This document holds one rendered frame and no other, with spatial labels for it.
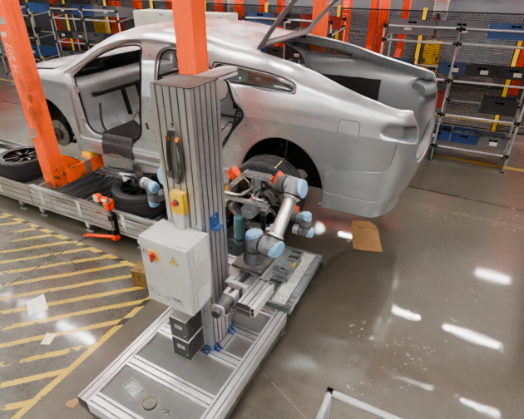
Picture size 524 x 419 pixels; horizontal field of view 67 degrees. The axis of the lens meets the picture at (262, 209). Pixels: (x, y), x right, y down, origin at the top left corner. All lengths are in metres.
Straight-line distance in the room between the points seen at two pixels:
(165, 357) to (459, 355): 2.18
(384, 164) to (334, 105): 0.59
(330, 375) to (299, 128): 1.90
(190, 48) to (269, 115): 0.85
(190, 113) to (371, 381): 2.22
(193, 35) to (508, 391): 3.27
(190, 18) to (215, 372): 2.36
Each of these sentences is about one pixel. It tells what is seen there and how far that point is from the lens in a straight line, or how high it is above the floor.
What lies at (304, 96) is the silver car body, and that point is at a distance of 3.24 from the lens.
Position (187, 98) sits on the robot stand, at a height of 1.98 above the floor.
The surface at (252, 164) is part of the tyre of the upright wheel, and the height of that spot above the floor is 1.16.
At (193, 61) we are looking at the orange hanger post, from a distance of 2.99.
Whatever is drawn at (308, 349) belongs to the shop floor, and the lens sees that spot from 3.27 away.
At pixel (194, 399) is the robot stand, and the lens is 2.75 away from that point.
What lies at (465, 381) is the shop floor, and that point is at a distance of 3.40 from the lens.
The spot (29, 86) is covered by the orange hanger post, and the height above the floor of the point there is 1.59.
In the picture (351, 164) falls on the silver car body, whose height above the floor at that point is 1.20.
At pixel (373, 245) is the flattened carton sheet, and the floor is 0.01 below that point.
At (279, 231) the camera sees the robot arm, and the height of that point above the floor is 1.09.
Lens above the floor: 2.48
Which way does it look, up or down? 30 degrees down
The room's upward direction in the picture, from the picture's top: straight up
